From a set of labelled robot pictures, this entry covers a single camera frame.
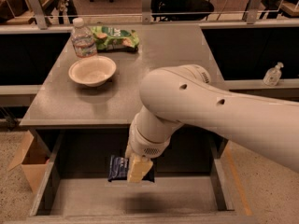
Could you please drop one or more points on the right metal railing post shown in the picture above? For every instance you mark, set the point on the right metal railing post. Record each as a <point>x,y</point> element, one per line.
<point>251,10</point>

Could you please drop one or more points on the green snack chip bag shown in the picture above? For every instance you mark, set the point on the green snack chip bag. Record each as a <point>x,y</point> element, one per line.
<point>115,39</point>

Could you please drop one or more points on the middle metal railing post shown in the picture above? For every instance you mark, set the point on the middle metal railing post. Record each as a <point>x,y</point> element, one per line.
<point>146,11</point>

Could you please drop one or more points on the black office chair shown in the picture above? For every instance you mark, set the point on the black office chair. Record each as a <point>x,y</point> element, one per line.
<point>180,10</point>

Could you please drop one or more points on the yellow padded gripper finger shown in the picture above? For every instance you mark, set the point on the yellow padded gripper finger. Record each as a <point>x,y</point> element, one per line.
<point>139,166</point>

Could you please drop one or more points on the open grey top drawer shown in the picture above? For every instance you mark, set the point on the open grey top drawer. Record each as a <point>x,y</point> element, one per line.
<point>190,185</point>

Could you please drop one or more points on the dark blue rxbar wrapper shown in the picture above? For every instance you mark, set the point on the dark blue rxbar wrapper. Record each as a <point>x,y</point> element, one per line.
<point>118,170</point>

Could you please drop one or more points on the grey cabinet with drawer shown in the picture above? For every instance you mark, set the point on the grey cabinet with drawer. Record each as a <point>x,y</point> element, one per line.
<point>61,103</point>

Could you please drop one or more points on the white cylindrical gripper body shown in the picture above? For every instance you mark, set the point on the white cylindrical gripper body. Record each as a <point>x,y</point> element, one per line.
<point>146,146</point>

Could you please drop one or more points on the clear plastic water bottle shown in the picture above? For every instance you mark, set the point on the clear plastic water bottle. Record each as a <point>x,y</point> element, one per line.
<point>82,39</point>

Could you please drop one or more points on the left metal railing post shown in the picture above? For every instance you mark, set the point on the left metal railing post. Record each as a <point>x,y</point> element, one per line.
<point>39,14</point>

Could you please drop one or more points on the white ceramic bowl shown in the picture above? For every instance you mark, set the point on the white ceramic bowl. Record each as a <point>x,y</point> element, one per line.
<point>93,71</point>

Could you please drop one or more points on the metal railing post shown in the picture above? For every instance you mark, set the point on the metal railing post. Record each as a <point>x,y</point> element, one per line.
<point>39,14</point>
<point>146,11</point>
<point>251,10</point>

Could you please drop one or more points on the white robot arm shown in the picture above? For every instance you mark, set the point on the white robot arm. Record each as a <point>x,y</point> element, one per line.
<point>175,96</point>

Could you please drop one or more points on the open cardboard box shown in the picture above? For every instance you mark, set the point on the open cardboard box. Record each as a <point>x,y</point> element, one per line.
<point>32,159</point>

